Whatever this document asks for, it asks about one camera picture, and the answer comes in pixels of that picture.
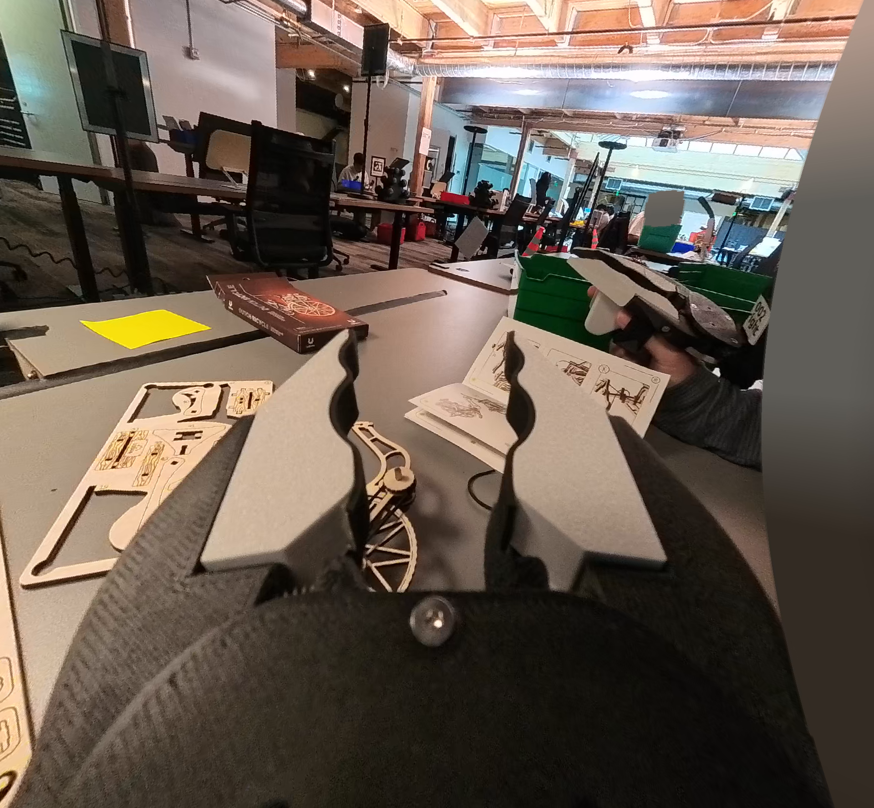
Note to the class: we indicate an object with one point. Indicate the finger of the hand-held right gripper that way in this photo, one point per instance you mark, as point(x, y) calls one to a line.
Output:
point(604, 279)

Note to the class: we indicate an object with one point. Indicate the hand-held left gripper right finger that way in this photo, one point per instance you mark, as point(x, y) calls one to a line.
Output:
point(580, 480)

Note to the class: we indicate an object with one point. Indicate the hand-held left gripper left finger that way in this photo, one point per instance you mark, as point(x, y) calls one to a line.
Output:
point(280, 473)

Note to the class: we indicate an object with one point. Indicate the wooden bicycle frame wheel assembly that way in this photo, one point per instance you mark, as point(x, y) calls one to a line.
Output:
point(399, 480)

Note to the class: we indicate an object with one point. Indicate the wooden parts sheet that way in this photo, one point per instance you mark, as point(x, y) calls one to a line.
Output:
point(10, 685)
point(136, 453)

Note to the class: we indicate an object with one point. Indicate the brown model kit box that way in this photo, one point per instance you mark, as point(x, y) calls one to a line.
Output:
point(287, 308)

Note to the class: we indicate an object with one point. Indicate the person's right hand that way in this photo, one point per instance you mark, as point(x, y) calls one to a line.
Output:
point(672, 363)

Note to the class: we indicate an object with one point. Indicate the stack of green bins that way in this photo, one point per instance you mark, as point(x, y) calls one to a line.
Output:
point(553, 303)

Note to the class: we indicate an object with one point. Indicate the orange traffic cone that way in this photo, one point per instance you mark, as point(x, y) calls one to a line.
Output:
point(535, 241)

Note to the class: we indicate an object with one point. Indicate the white instruction booklet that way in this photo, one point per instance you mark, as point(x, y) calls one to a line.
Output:
point(618, 388)

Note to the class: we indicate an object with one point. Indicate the grey tilted board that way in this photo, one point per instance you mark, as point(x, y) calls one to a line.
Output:
point(471, 238)

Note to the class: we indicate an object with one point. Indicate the ceiling projector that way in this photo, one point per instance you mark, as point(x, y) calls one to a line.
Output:
point(666, 139)

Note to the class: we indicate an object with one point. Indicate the red box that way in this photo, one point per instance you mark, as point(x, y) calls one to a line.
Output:
point(390, 232)
point(418, 231)

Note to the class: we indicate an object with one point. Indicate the yellow sticky note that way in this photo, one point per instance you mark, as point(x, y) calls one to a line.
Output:
point(143, 328)

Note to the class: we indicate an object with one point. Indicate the small marker sign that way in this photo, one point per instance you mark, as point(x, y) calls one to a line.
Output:
point(377, 165)

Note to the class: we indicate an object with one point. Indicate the black mesh office chair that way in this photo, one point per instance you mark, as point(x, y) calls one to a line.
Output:
point(290, 200)

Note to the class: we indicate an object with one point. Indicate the black speaker on pole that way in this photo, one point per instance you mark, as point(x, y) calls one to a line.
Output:
point(375, 49)

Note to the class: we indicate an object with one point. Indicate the cream board on stand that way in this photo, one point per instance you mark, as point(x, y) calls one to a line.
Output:
point(225, 151)

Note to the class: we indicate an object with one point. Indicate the blue bin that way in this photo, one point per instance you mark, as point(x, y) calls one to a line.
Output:
point(183, 137)

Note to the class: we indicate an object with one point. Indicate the brown wooden desk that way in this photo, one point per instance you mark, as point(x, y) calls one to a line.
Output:
point(82, 169)

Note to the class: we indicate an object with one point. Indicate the studio light panel on stand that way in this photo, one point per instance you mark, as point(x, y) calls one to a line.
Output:
point(113, 87)

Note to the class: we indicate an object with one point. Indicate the large dark screen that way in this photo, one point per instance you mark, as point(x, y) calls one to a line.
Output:
point(8, 105)

